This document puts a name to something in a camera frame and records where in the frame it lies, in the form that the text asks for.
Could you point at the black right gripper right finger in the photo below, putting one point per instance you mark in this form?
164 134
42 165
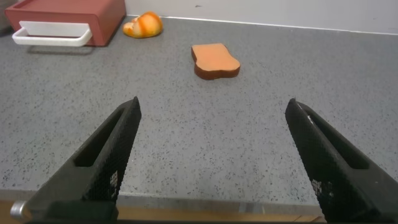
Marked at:
339 174

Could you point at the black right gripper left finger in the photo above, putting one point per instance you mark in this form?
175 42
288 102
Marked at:
93 174

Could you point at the orange swirl bread bun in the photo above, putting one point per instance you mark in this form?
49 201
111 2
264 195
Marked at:
144 26

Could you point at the toast bread slice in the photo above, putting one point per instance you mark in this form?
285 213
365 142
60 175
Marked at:
214 59

